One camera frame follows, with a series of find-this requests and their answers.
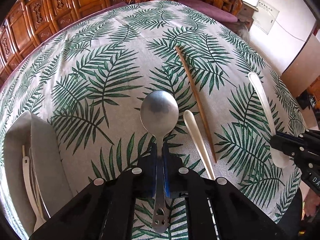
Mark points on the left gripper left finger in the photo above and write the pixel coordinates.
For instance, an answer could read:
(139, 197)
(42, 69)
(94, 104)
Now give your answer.
(103, 209)

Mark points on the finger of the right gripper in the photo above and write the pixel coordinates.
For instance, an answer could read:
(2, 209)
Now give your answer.
(287, 143)

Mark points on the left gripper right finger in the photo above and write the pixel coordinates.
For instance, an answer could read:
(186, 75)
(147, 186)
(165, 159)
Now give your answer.
(215, 209)

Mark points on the cream plastic spoon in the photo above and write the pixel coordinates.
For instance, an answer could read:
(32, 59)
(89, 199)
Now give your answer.
(279, 158)

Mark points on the large cream ladle spoon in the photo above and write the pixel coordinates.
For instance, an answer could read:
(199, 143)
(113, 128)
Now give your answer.
(33, 195)

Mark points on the brown wooden chopstick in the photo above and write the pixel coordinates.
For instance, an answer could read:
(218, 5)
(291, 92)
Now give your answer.
(199, 103)

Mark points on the cream plastic fork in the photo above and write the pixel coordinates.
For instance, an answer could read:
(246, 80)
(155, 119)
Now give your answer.
(198, 141)

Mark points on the steel spoon with holes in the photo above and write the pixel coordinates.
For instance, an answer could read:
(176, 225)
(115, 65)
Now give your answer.
(159, 115)

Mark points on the right hand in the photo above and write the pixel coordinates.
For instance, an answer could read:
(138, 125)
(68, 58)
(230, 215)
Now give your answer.
(312, 200)

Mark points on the grey metal tray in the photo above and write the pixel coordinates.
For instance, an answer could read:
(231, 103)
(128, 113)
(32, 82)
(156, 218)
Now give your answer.
(31, 136)

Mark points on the grey plastic bag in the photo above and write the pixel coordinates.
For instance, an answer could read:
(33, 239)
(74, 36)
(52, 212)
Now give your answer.
(243, 32)

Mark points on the leaf print tablecloth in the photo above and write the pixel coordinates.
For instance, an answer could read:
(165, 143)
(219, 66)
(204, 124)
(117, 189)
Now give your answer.
(89, 81)

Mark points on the wooden side table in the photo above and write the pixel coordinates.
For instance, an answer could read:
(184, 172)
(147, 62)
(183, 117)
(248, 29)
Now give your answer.
(245, 15)

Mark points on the purple armchair cushion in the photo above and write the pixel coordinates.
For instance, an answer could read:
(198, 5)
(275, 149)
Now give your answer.
(209, 10)

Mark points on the carved wooden sofa bench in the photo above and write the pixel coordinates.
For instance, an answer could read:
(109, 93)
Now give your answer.
(31, 22)

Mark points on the white wall panel box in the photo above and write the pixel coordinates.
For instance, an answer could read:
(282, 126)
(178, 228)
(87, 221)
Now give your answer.
(265, 17)

